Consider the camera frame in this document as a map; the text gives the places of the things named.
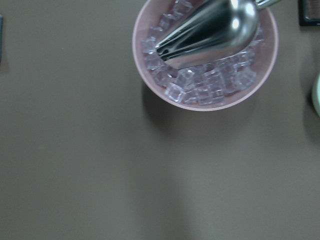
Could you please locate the pink ice bowl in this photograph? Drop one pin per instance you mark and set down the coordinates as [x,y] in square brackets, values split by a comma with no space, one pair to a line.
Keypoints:
[266,54]

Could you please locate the steel ice scoop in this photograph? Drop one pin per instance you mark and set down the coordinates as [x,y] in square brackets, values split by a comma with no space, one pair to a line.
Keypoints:
[215,30]

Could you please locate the mint green bowl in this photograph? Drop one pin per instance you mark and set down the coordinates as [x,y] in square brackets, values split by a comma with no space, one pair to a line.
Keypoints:
[315,95]

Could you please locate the grey folded cloth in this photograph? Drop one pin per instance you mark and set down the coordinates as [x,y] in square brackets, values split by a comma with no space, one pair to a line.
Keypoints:
[1,35]

